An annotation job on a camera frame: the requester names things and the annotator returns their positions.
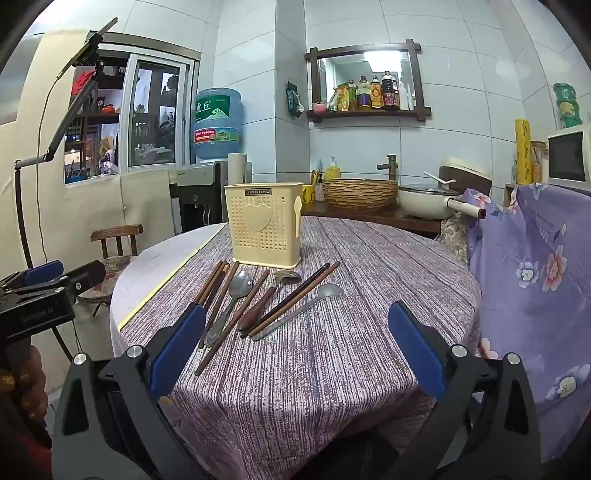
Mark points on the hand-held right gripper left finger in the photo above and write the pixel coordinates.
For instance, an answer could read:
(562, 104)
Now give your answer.
(184, 341)

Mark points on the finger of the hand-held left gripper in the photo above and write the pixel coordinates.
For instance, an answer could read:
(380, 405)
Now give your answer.
(44, 272)
(85, 274)

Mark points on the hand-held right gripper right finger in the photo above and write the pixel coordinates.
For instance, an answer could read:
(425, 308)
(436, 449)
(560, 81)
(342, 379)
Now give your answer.
(415, 341)

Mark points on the plain metal spoon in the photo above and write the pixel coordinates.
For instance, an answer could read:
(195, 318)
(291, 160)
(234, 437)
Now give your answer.
(330, 290)

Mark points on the dark wooden chopstick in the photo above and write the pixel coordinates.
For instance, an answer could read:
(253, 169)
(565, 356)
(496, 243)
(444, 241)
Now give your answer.
(286, 300)

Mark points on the cream plastic utensil holder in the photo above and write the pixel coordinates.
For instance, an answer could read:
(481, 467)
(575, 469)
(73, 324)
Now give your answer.
(263, 230)

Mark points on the person's left hand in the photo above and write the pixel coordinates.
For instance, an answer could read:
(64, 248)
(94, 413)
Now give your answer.
(32, 387)

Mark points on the purple striped tablecloth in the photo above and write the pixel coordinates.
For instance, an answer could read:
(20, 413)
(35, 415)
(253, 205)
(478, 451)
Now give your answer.
(323, 369)

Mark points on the beige paisley cloth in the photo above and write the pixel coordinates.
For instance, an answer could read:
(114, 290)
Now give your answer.
(455, 240)

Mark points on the purple floral cloth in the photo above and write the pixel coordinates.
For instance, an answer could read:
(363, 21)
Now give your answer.
(531, 300)

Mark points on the dark wooden counter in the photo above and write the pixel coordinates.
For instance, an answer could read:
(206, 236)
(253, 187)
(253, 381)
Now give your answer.
(369, 217)

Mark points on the water dispenser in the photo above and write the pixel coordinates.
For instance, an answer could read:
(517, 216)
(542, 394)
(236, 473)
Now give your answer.
(198, 198)

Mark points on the cream pan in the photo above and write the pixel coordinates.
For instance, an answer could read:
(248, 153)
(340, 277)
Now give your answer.
(425, 205)

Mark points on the glass pan lid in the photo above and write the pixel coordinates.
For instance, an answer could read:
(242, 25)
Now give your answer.
(425, 189)

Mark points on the black phone stand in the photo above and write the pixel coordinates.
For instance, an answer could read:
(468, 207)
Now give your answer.
(69, 120)

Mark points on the woven-look wash basin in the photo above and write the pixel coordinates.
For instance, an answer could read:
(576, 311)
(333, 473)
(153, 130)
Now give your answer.
(360, 194)

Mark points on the brown box with white top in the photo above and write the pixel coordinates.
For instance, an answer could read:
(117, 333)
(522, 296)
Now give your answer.
(466, 177)

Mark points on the sliding window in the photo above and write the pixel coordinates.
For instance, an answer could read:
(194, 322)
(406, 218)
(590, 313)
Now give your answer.
(152, 115)

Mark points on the small pump bottle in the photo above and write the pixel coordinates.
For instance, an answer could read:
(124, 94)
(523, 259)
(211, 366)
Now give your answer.
(320, 194)

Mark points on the bronze bamboo-style faucet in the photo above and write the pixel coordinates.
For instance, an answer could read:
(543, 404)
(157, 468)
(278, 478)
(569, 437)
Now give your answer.
(391, 166)

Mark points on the white paper roll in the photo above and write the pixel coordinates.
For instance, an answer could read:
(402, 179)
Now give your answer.
(236, 168)

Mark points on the yellow mug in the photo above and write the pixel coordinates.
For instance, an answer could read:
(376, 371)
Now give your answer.
(308, 194)

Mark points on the yellow soap bottle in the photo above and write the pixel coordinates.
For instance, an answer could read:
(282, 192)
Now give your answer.
(332, 171)

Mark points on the blue water jug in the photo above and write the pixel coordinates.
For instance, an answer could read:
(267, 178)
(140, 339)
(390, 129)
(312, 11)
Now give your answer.
(217, 124)

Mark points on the mounted phone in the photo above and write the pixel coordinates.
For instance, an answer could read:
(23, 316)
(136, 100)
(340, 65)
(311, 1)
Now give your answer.
(87, 48)

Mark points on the white microwave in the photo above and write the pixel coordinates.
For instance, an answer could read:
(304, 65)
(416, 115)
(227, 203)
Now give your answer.
(568, 157)

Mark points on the white plastic bottle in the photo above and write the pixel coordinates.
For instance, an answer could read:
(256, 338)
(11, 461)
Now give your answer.
(404, 99)

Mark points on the dark sauce bottle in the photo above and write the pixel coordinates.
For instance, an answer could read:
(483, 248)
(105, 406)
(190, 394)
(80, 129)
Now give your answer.
(390, 94)

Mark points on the orange label bottle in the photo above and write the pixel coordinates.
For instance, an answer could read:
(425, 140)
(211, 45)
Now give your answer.
(376, 94)

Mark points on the purple label bottle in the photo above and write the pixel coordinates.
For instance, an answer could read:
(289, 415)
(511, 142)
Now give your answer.
(364, 96)

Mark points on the pink bowl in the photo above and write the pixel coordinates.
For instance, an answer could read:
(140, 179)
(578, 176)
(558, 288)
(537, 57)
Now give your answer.
(319, 108)

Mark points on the green oil bottle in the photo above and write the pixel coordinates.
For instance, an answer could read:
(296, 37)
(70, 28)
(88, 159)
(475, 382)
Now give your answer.
(352, 97)

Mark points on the clear green bag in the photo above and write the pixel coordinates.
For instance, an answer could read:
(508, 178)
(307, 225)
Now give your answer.
(333, 102)

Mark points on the yellow packet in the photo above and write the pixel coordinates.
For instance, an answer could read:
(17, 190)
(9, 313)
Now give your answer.
(342, 98)

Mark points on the wooden-framed mirror shelf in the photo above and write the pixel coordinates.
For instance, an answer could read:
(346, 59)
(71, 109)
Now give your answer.
(314, 83)

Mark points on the green tins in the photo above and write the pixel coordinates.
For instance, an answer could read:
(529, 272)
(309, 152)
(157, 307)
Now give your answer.
(568, 106)

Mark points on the green wall packet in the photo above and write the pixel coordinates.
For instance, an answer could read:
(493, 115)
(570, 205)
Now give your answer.
(294, 99)

